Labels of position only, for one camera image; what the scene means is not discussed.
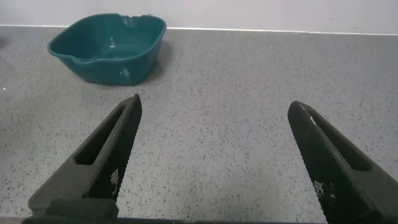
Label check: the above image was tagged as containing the teal plastic basin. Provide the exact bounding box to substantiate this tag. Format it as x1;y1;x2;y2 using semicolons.
47;12;167;86

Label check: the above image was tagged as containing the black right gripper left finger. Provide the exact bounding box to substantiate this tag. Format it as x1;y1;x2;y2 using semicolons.
27;93;143;218

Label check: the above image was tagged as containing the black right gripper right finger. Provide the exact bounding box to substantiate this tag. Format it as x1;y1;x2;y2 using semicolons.
287;100;398;224

